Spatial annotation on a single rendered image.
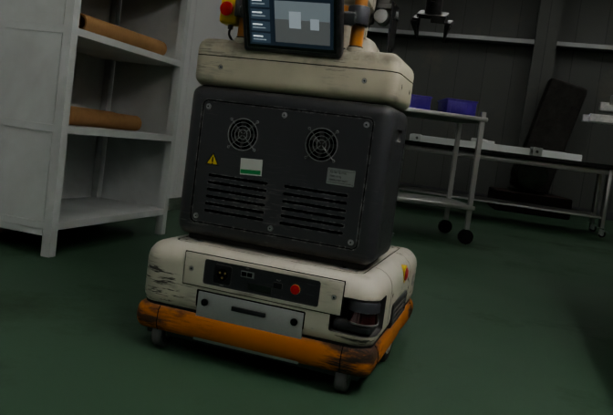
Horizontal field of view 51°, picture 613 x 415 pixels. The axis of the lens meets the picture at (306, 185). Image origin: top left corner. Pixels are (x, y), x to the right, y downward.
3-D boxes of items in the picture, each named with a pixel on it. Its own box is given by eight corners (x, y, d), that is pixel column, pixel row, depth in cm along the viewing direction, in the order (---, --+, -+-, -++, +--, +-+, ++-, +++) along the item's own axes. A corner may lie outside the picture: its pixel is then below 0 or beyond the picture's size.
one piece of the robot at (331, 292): (339, 317, 147) (345, 281, 147) (181, 283, 160) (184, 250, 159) (342, 315, 150) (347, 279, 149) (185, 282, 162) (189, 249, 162)
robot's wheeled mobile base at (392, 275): (368, 390, 146) (383, 283, 144) (129, 331, 165) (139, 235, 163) (412, 322, 210) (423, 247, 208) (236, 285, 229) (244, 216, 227)
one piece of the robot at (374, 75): (365, 320, 154) (413, -32, 148) (165, 277, 170) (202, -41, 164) (390, 294, 186) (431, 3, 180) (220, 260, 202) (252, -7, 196)
